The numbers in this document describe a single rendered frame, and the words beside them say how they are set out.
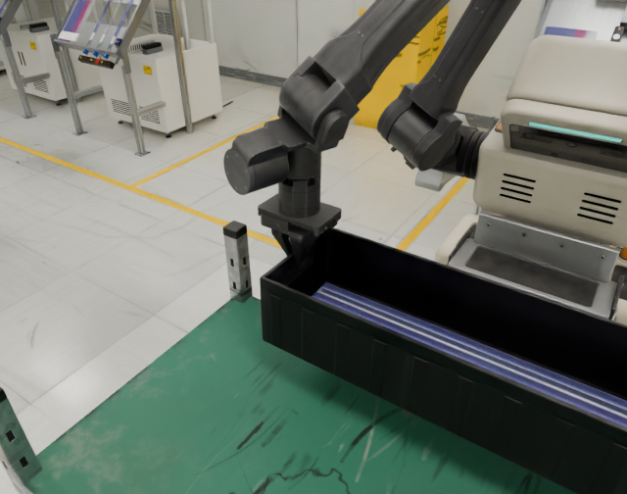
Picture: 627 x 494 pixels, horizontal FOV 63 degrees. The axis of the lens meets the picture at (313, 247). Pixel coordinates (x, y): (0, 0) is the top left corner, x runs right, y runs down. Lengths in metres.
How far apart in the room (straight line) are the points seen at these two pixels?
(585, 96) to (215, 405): 0.67
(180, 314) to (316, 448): 1.77
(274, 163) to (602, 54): 0.48
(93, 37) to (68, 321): 2.26
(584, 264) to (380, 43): 0.51
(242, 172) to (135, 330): 1.84
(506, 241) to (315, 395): 0.42
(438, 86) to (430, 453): 0.51
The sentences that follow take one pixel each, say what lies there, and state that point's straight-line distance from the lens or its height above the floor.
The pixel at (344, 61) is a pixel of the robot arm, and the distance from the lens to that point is 0.61.
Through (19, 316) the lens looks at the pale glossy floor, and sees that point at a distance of 2.69.
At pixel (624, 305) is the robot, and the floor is 0.81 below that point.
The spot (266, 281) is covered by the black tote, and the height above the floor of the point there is 1.13.
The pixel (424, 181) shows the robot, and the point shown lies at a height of 1.12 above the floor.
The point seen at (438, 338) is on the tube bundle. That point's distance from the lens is 0.72.
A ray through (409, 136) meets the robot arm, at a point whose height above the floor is 1.24.
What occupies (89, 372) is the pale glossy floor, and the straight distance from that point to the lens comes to 2.28.
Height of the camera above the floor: 1.54
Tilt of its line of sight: 34 degrees down
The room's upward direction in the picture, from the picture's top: straight up
